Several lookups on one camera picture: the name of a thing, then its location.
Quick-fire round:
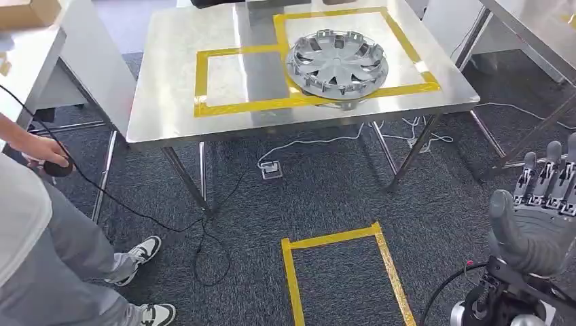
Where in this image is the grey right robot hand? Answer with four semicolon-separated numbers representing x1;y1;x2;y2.
488;132;576;278

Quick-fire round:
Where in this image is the person's left hand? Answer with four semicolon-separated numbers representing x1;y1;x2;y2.
8;132;73;167

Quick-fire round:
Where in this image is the black round handheld device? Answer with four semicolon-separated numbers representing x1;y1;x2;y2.
42;157;75;178

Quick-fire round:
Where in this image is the silver plastic hubcap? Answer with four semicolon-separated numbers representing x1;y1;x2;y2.
285;29;391;111

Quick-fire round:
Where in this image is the white desk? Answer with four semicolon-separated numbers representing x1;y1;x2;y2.
0;0;139;224

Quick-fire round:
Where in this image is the person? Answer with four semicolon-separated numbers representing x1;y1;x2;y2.
0;112;178;326

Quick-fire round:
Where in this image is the cardboard box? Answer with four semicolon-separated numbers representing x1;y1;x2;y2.
0;0;62;33

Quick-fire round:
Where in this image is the steel table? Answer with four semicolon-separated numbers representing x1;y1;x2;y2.
125;0;481;218
422;0;576;182

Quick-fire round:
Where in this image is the yellow table tape rectangle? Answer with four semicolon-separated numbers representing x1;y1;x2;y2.
193;43;294;120
272;6;442;103

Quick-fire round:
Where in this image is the floor power socket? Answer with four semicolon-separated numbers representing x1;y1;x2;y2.
258;160;285;181

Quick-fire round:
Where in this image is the yellow floor tape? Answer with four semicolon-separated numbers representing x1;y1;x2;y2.
281;221;418;326

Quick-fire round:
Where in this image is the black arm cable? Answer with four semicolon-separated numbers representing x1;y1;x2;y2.
419;262;490;326

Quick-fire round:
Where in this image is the white floor cable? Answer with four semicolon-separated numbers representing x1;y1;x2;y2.
475;102;576;132
256;115;454;166

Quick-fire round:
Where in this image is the black device cable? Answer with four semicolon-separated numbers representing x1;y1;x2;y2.
0;84;233;288

